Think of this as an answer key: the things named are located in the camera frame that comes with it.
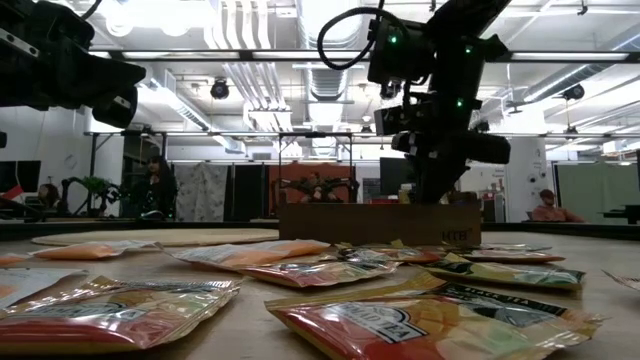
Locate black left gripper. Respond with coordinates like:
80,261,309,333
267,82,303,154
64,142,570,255
0,0,147,129

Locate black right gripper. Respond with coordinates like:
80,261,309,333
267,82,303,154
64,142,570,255
391,92,512,205

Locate yellow tea packet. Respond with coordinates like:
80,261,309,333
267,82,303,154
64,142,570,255
455,243,567,265
335,238,445,265

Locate wooden tea organizer box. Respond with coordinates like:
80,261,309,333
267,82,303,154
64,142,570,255
278,202,483,247

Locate black monitor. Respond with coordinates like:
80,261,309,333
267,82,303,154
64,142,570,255
378,157,417,197
0,159,43,194

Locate white pillar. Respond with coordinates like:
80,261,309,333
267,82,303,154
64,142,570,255
503,137,549,224

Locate black ceiling spotlight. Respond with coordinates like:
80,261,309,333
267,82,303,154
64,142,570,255
378,79,403,101
561,83,587,102
209,77,231,101

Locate potted green plant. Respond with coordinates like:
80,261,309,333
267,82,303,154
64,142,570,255
78,174,110,218

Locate black background robot arms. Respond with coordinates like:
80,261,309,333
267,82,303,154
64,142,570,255
279,172,360,204

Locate person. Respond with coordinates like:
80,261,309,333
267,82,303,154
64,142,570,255
529,188,586,224
130,154,179,221
37,182,62,209

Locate white patterned curtain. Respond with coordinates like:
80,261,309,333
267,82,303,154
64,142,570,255
173,163,230,223

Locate green partition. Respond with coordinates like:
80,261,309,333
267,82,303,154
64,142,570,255
556,162,640,225

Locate round woven placemat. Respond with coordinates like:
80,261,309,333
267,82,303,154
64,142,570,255
30,228,281,248

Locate dark curtain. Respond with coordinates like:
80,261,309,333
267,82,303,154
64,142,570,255
231,163,267,223

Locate black desk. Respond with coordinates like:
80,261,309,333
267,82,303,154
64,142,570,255
602,203,640,225

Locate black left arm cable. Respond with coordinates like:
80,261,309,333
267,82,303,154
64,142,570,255
79,0,105,22

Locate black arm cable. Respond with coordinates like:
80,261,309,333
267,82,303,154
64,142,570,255
79,0,105,22
316,5,404,72

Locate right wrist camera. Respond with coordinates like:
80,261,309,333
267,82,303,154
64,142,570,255
373,105,417,137

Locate orange wall panel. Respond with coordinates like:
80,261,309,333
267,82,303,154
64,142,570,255
267,162,358,204

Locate silver ventilation duct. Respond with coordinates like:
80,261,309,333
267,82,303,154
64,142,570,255
294,0,367,101

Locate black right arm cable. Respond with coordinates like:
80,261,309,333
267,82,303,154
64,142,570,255
316,5,404,72

